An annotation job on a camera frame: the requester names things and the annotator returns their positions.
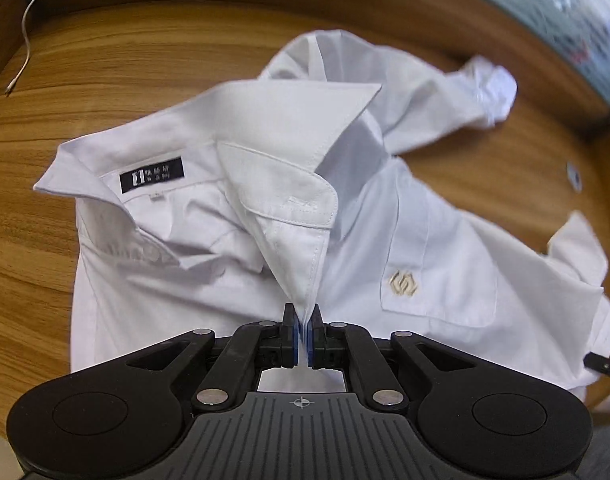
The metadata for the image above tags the white collared shirt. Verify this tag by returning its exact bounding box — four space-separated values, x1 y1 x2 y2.
34 30 610 397

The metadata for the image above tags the white cable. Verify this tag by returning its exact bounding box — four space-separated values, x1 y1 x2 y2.
4 0 49 97

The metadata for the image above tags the frosted striped glass partition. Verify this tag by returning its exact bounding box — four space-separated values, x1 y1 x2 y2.
425 0 610 117

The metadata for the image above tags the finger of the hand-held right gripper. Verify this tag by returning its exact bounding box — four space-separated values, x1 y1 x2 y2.
583 352 610 376

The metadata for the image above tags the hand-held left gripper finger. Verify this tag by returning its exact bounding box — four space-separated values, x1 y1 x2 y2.
305 305 478 411
128 304 302 411

